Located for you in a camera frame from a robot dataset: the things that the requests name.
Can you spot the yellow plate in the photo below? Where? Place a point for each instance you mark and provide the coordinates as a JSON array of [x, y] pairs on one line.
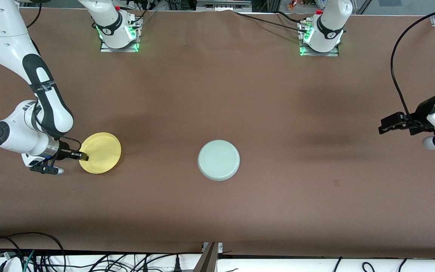
[[102, 153]]

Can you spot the pale green plate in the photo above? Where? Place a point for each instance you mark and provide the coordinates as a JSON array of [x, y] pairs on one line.
[[218, 160]]

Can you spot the grey metal bracket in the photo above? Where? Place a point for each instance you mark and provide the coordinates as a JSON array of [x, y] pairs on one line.
[[208, 260]]

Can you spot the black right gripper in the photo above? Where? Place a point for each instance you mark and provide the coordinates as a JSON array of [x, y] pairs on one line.
[[65, 152]]

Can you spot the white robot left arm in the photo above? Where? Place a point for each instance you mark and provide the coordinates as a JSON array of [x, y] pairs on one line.
[[330, 22]]

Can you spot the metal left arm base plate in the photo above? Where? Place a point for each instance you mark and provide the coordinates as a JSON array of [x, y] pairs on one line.
[[334, 53]]

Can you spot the black power plug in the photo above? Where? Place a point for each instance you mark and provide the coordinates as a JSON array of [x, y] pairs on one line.
[[177, 264]]

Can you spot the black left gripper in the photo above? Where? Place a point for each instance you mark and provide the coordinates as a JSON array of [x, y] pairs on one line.
[[420, 115]]

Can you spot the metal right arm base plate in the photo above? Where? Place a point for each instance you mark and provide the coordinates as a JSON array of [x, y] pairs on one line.
[[106, 49]]

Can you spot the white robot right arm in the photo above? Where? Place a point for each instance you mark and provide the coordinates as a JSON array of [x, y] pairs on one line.
[[6, 37]]

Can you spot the silver metal rail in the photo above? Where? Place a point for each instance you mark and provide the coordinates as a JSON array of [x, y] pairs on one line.
[[223, 5]]

